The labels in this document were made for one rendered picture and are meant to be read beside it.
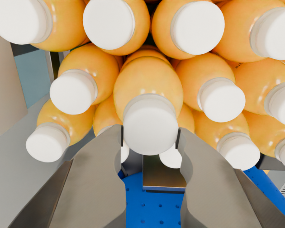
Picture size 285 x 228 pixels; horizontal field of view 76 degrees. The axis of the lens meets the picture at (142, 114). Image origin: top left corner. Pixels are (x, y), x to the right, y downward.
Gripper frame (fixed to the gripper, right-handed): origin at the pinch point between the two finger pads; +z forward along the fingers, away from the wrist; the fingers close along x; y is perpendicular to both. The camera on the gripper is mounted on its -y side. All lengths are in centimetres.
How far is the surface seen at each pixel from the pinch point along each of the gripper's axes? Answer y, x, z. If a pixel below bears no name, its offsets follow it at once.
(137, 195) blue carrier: 22.7, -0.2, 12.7
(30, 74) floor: 31, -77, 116
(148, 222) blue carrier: 22.7, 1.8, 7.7
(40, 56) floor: 18, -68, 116
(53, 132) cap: 4.5, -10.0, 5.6
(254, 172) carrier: 56, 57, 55
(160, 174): 17.1, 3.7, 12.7
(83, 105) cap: 0.7, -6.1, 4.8
